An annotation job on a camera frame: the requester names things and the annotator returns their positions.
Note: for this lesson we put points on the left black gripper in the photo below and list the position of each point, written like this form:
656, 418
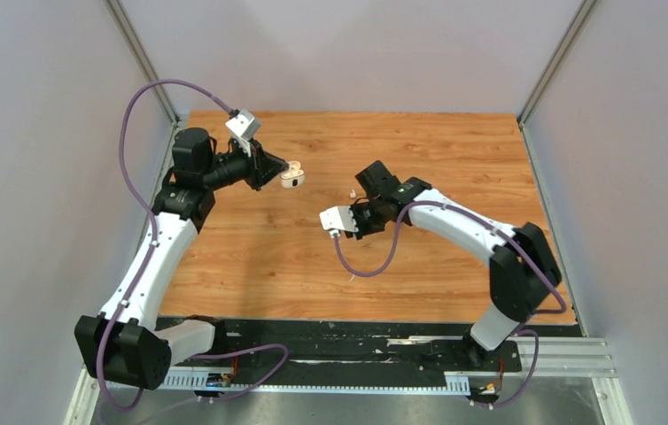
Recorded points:
260, 166

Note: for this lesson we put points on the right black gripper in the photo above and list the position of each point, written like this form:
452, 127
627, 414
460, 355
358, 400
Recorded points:
362, 231

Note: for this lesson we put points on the white charging case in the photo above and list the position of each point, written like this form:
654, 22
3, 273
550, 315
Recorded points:
293, 176

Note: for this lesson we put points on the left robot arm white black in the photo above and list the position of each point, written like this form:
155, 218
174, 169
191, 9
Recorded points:
121, 344

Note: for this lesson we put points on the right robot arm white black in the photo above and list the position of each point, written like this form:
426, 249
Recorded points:
522, 268

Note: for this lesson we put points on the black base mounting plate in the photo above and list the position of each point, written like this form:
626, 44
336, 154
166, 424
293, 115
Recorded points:
358, 353

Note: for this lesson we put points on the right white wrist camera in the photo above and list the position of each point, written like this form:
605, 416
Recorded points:
337, 220

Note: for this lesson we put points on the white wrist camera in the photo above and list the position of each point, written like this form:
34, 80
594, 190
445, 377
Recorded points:
337, 220
243, 126

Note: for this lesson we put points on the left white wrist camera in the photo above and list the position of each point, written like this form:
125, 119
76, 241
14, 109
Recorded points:
243, 126

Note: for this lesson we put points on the left corner aluminium post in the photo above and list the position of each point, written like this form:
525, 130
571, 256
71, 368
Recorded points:
141, 57

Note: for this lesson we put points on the corner aluminium post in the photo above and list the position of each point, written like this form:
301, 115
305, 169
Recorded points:
570, 35
141, 57

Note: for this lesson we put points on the aluminium rail frame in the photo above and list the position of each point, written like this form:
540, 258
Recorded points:
560, 358

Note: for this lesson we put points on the right corner aluminium post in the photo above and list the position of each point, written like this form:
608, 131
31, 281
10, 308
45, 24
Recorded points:
570, 35

